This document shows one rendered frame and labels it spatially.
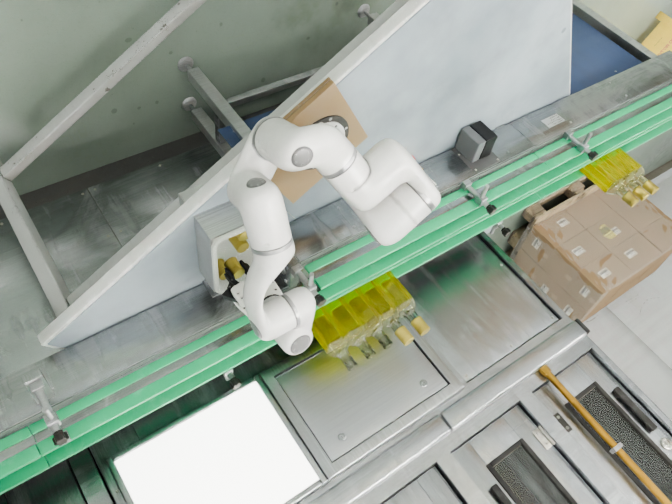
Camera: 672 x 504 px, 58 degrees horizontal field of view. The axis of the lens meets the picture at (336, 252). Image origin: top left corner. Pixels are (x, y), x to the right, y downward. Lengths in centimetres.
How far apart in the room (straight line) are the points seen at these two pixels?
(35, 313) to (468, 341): 126
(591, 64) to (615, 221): 339
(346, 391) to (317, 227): 46
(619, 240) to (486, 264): 368
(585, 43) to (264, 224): 181
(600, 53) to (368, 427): 169
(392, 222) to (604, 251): 437
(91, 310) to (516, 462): 117
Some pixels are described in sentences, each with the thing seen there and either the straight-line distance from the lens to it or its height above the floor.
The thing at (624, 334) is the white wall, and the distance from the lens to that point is 616.
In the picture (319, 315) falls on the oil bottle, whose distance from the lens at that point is 164.
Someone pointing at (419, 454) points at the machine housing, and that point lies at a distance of 170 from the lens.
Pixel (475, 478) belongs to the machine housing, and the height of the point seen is 152.
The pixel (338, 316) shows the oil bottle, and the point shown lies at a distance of 164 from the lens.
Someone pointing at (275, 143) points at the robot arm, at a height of 92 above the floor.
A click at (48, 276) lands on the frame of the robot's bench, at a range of 168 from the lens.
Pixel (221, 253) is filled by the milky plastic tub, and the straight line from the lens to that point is 156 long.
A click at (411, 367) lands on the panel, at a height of 119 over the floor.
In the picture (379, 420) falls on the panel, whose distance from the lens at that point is 170.
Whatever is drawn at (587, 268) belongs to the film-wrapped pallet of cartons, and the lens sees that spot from 537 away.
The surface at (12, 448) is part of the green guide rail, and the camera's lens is 156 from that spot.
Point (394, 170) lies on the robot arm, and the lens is 122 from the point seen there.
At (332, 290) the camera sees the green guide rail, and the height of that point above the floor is 95.
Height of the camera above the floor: 160
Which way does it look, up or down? 26 degrees down
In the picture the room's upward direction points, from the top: 141 degrees clockwise
